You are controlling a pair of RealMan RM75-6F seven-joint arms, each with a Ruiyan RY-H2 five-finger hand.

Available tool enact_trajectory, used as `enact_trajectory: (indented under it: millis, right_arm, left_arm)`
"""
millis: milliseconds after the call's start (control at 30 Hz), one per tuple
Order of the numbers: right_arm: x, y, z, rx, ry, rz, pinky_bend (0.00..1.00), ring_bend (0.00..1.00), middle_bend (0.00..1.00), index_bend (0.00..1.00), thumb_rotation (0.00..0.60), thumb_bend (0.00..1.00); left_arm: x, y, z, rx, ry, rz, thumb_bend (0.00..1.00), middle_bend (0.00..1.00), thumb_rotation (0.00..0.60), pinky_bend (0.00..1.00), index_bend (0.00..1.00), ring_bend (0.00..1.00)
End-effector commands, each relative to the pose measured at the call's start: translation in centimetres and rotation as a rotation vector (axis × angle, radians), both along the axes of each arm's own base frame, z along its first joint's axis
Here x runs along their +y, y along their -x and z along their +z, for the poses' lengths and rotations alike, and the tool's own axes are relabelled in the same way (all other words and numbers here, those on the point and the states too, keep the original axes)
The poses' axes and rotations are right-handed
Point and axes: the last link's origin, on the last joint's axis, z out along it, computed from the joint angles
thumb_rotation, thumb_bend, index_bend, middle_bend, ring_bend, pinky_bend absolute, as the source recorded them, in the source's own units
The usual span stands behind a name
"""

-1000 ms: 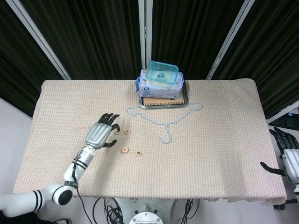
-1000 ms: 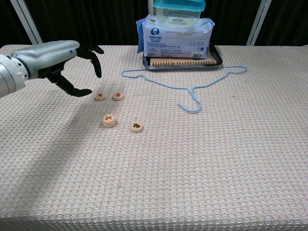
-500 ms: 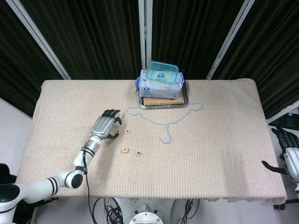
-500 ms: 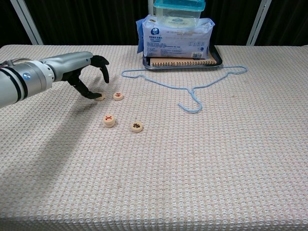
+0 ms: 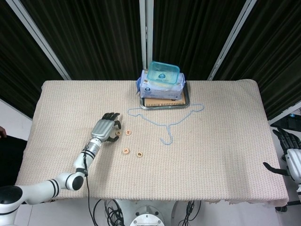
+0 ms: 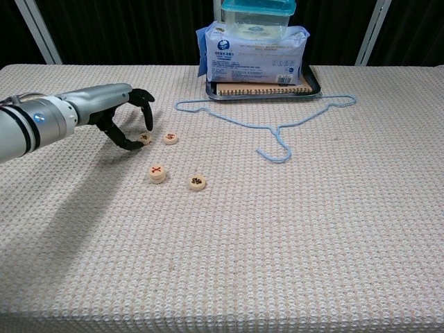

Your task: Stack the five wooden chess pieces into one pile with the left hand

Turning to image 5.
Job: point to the bystander human hand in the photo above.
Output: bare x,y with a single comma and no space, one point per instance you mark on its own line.
2,132

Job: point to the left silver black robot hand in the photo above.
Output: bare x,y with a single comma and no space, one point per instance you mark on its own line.
101,129

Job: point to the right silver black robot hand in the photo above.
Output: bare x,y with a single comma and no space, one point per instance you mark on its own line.
294,162

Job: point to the wooden token with X mark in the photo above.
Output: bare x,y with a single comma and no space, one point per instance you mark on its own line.
118,133

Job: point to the wooden chess piece red character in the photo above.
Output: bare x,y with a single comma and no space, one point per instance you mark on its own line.
128,132

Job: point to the wooden chess piece red cross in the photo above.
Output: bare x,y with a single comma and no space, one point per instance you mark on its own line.
126,150

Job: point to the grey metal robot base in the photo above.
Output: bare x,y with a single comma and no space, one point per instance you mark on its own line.
147,214

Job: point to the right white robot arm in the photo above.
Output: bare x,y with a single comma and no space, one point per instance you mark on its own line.
299,189

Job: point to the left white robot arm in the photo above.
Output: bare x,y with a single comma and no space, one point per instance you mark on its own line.
47,184

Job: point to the beige woven tablecloth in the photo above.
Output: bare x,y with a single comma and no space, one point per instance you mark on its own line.
211,153

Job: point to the bystander dark clothing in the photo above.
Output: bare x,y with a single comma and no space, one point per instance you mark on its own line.
11,160

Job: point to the dark device with blue label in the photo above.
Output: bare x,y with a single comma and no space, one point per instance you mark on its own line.
294,122

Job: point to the brown spiral notebook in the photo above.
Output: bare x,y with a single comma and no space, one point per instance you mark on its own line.
162,102

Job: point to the metal tray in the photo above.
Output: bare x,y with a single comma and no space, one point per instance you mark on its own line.
164,108

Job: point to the white blue wet wipes pack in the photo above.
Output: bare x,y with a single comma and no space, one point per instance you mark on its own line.
160,93

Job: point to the black pleated curtain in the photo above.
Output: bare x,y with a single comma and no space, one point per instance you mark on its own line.
94,40
277,58
188,35
14,58

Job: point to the teal clear plastic container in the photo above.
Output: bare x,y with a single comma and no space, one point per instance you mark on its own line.
162,75

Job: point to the aluminium frame rail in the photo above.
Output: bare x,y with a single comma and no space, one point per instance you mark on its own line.
277,117

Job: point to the aluminium frame post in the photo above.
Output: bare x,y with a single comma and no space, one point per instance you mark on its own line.
41,40
231,40
145,35

